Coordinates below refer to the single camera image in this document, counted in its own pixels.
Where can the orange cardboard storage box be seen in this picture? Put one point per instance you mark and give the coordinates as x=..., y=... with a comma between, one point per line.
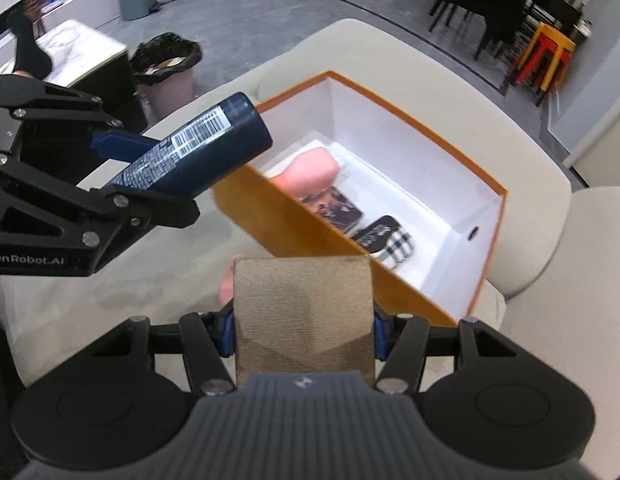
x=270, y=210

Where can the person's left forearm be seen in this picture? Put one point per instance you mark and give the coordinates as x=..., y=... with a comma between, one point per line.
x=27, y=45

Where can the dark blue spray can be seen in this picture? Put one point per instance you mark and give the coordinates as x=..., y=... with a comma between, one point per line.
x=200, y=145

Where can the black dining chair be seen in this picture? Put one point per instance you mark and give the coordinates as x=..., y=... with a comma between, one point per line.
x=557, y=7

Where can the brown cardboard box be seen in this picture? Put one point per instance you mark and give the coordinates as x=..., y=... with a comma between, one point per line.
x=300, y=310

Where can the pink cup with spout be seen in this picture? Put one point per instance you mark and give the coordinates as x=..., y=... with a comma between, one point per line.
x=227, y=287

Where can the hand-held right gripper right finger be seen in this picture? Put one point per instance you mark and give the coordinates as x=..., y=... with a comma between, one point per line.
x=379, y=335

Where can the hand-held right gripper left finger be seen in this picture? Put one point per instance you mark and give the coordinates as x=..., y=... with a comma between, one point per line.
x=225, y=332

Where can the pink pump bottle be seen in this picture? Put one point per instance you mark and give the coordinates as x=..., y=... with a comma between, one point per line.
x=310, y=170

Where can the stacked coloured stools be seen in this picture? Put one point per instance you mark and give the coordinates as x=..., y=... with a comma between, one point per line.
x=559, y=37

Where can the white low cabinet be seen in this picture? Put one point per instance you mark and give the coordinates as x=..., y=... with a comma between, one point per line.
x=80, y=2

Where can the black trash bag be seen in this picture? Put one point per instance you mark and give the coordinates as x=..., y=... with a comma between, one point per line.
x=145, y=57

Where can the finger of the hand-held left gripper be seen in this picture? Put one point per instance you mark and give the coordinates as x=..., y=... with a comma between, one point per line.
x=115, y=142
x=155, y=210

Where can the black plaid glasses case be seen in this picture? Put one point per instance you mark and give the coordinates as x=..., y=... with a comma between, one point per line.
x=384, y=242

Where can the maroon printed box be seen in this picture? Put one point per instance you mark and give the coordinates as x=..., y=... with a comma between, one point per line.
x=337, y=210

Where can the pink trash bin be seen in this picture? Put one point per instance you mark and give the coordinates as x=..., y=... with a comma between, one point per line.
x=167, y=97

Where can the red plastic stool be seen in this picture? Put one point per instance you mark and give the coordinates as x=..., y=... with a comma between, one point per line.
x=537, y=67

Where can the white marble side table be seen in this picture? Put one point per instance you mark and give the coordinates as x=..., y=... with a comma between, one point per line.
x=75, y=50

